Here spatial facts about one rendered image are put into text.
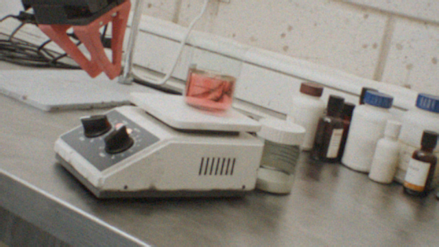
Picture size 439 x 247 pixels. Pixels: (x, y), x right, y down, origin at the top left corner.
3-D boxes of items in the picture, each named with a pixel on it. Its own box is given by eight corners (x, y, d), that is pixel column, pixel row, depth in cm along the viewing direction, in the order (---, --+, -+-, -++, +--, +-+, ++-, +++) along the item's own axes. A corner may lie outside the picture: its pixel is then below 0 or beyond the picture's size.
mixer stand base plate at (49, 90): (44, 110, 108) (45, 103, 107) (-39, 75, 119) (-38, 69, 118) (176, 103, 132) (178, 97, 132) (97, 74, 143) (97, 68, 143)
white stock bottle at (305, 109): (319, 148, 120) (334, 88, 118) (309, 154, 115) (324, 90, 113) (287, 138, 122) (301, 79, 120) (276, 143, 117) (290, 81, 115)
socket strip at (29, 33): (110, 71, 149) (113, 49, 148) (-15, 28, 170) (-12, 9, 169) (129, 71, 153) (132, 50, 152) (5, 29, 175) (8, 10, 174)
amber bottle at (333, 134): (308, 158, 113) (323, 95, 111) (311, 152, 116) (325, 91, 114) (334, 164, 112) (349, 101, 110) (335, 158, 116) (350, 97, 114)
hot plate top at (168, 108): (173, 128, 79) (175, 120, 79) (124, 98, 89) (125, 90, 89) (264, 132, 86) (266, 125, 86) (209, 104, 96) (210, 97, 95)
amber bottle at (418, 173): (415, 188, 108) (431, 129, 106) (433, 197, 105) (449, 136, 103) (397, 188, 106) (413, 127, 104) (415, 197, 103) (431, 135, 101)
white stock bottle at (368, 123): (385, 178, 111) (405, 101, 108) (342, 168, 111) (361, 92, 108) (379, 166, 117) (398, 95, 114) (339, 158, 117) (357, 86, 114)
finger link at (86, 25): (102, 59, 82) (75, -22, 78) (151, 62, 78) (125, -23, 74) (60, 90, 78) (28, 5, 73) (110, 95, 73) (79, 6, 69)
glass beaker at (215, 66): (182, 115, 84) (197, 40, 82) (174, 102, 90) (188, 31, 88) (242, 124, 86) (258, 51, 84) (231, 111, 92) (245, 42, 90)
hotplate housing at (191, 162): (96, 202, 76) (110, 125, 74) (50, 159, 87) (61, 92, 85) (269, 200, 89) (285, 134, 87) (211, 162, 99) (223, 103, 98)
